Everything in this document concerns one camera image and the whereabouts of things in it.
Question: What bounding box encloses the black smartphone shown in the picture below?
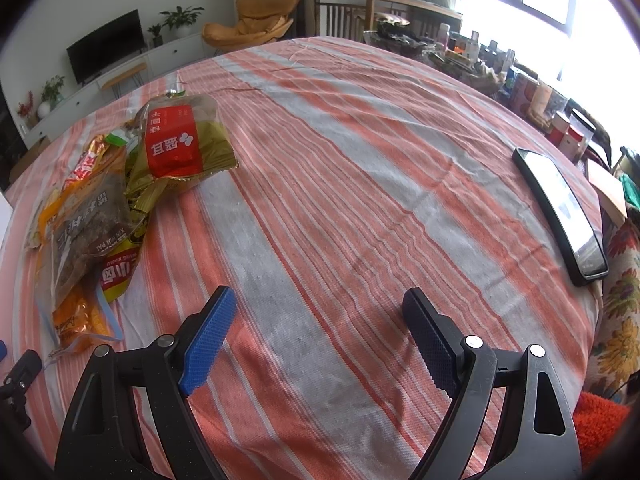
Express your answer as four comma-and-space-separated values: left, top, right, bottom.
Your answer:
512, 147, 610, 288

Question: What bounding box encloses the beige cardboard sheet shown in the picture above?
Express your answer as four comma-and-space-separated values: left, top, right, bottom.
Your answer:
586, 159, 629, 222

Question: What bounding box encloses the orange striped table cloth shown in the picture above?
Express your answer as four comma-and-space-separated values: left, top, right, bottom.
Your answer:
0, 35, 607, 480

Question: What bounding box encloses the orange shaggy rug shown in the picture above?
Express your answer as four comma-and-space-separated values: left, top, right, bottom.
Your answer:
570, 389, 635, 477

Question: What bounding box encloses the red flower plant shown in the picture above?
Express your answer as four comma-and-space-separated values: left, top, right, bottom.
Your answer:
16, 91, 40, 129

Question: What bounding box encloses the large leafy potted plant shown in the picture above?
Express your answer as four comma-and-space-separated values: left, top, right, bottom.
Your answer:
159, 5, 206, 39

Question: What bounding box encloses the orange snack packet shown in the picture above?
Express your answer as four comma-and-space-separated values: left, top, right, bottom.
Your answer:
49, 280, 125, 358

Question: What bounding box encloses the orange lounge chair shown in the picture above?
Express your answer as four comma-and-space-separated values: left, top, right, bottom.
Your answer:
201, 0, 301, 57

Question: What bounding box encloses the plant in white vase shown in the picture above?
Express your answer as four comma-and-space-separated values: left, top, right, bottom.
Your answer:
38, 75, 66, 117

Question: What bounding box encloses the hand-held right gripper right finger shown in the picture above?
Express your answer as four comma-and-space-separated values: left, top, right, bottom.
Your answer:
402, 287, 583, 480

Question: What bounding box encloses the clear packet dark brown snack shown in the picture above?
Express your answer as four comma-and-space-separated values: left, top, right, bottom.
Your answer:
39, 175, 146, 311

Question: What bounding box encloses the white tv cabinet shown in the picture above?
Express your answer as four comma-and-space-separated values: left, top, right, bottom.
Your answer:
19, 32, 212, 147

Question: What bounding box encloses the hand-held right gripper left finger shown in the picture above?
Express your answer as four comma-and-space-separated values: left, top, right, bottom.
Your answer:
54, 285, 238, 480

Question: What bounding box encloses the black television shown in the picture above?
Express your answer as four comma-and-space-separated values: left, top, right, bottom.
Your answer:
66, 9, 147, 86

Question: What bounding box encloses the green packet with white label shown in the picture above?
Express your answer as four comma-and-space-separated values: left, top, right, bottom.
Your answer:
106, 129, 140, 150

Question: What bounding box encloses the wooden slatted chair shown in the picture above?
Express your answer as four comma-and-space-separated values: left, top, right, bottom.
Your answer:
313, 0, 377, 42

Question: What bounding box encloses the brown cardboard box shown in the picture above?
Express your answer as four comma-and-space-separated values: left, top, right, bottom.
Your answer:
9, 136, 52, 182

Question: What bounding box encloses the yellow packet with red label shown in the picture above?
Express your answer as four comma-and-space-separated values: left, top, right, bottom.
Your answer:
99, 240, 144, 305

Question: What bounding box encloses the wooden bench with metal legs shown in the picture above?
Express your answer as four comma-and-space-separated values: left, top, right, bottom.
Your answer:
99, 56, 152, 99

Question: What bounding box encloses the row of bottles and boxes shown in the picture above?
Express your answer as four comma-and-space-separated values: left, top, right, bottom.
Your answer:
364, 19, 618, 163

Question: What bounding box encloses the gold bag with red label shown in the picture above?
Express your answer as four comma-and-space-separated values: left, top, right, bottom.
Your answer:
124, 91, 241, 213

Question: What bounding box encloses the floral cloth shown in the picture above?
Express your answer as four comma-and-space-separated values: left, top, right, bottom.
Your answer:
584, 217, 640, 397

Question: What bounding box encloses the wooden side table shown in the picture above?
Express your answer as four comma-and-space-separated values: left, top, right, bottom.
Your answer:
369, 0, 464, 45

